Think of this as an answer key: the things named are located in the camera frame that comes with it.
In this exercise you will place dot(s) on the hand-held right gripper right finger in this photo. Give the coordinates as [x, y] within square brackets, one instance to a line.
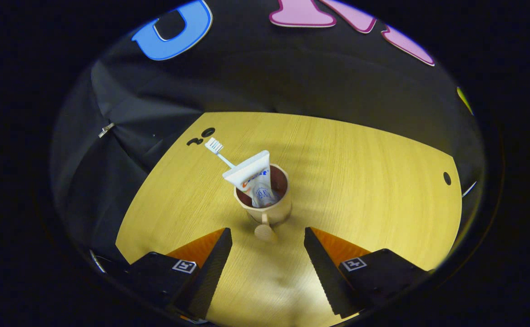
[326, 277]

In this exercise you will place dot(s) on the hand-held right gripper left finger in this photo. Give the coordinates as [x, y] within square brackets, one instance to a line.
[210, 277]

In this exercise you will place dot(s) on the beige cup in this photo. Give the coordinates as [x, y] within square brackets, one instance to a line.
[280, 211]

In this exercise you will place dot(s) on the white toothpaste tube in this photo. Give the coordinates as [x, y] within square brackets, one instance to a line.
[253, 175]

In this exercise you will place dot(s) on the white toothbrush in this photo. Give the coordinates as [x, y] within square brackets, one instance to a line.
[215, 146]

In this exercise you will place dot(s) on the silver cloth clip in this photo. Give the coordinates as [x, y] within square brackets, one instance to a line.
[106, 130]

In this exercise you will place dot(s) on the black backdrop cloth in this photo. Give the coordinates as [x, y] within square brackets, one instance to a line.
[292, 81]

